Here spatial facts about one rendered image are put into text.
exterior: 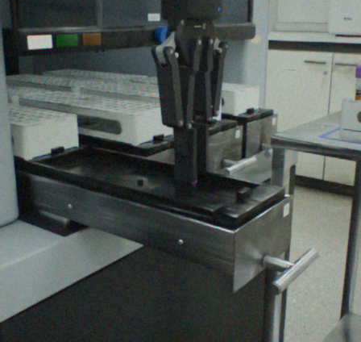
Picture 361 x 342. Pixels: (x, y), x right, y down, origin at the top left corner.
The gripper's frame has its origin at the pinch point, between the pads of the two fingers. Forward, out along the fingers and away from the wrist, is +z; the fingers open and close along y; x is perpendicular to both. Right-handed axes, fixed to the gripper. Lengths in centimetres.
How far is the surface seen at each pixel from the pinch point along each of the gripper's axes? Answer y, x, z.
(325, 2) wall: -288, -96, -24
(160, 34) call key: -14.3, -16.5, -13.9
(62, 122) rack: 2.8, -21.7, -1.7
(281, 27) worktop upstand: -286, -126, -8
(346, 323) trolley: -60, 5, 56
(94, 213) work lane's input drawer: 11.3, -6.6, 6.5
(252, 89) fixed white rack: -42.7, -14.8, -1.8
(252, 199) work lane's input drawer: 4.8, 11.7, 2.5
